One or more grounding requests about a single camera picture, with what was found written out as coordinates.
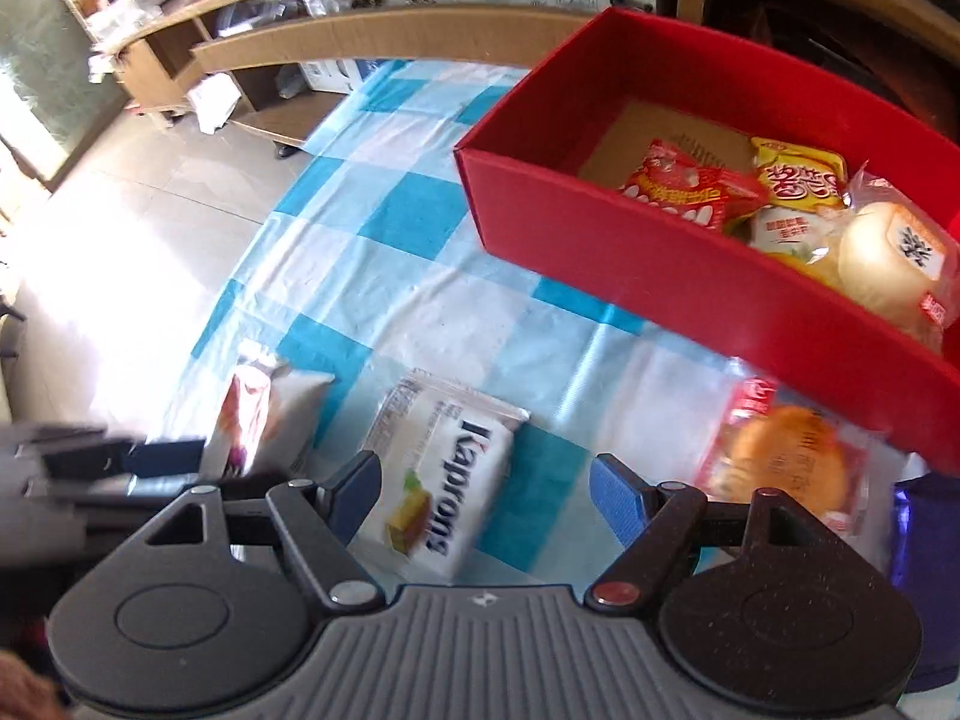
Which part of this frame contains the blue white checkered tablecloth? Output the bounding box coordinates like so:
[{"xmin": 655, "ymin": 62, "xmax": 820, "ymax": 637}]
[{"xmin": 161, "ymin": 62, "xmax": 745, "ymax": 589}]

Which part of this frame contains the yellow dried mango bag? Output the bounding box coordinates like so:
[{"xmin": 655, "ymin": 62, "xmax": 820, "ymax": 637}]
[{"xmin": 750, "ymin": 137, "xmax": 851, "ymax": 289}]

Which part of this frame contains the purple foil snack pack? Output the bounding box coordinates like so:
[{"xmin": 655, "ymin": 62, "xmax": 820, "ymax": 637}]
[{"xmin": 889, "ymin": 473, "xmax": 960, "ymax": 692}]

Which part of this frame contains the wooden TV stand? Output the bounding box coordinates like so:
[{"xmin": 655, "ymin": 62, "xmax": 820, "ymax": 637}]
[{"xmin": 114, "ymin": 0, "xmax": 958, "ymax": 156}]

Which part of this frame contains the red Trolli gummy bag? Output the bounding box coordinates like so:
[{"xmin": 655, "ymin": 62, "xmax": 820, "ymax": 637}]
[{"xmin": 619, "ymin": 138, "xmax": 770, "ymax": 234}]

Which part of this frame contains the white round bun pack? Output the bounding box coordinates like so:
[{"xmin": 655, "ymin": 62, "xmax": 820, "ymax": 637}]
[{"xmin": 836, "ymin": 169, "xmax": 958, "ymax": 353}]

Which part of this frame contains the white Kaprons wafer pack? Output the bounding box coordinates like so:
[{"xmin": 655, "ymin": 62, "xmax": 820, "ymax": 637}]
[{"xmin": 358, "ymin": 369, "xmax": 529, "ymax": 583}]

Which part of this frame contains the white box under shelf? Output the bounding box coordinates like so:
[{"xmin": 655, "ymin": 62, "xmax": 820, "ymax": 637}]
[{"xmin": 299, "ymin": 59, "xmax": 381, "ymax": 94}]

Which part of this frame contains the white noodle snack bag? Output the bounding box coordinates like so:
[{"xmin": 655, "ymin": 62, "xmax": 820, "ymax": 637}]
[{"xmin": 199, "ymin": 341, "xmax": 335, "ymax": 479}]

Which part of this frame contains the red cardboard box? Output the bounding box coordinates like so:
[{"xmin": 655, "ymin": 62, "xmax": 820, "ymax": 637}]
[{"xmin": 455, "ymin": 8, "xmax": 958, "ymax": 473}]

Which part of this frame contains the orange meat floss cake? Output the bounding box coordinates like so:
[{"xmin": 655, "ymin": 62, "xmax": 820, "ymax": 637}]
[{"xmin": 695, "ymin": 372, "xmax": 887, "ymax": 541}]

